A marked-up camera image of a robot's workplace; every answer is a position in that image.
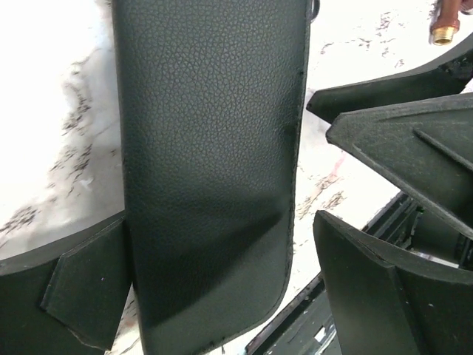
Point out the silver thinning scissors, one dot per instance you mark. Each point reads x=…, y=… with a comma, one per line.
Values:
x=315, y=8

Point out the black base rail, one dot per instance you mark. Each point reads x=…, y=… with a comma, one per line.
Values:
x=306, y=325

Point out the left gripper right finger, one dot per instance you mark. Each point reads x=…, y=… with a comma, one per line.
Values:
x=386, y=300

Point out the brown faucet tap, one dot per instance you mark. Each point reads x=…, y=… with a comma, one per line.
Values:
x=446, y=24

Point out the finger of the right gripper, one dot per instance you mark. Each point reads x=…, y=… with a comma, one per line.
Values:
x=445, y=75
x=423, y=147

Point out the black fabric tool case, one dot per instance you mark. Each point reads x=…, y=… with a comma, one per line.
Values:
x=211, y=98

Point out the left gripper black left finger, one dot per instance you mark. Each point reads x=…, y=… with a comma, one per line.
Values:
x=68, y=296

